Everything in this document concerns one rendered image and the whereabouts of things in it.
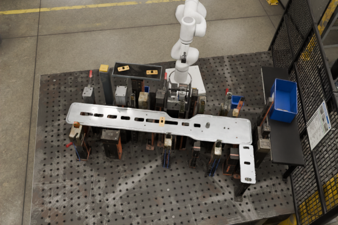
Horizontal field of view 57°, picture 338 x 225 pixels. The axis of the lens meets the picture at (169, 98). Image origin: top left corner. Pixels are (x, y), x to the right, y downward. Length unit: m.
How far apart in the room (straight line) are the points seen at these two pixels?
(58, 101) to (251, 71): 1.84
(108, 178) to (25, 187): 1.15
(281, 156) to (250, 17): 3.02
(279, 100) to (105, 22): 2.90
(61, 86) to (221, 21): 2.68
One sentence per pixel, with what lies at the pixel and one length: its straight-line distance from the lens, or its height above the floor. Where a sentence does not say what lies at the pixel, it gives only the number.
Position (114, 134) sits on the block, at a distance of 2.27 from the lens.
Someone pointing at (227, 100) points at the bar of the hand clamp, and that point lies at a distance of 2.35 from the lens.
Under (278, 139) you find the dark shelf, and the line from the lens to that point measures 2.42.
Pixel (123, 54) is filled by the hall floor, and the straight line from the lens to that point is 4.19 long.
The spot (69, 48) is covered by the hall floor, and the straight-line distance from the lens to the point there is 4.39.
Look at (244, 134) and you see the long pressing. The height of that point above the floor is 1.00.
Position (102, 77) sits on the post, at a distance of 2.52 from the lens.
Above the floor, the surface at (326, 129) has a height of 1.39.
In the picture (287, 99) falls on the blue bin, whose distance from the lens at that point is 2.65.
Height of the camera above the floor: 2.98
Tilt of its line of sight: 53 degrees down
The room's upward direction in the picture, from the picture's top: 5 degrees clockwise
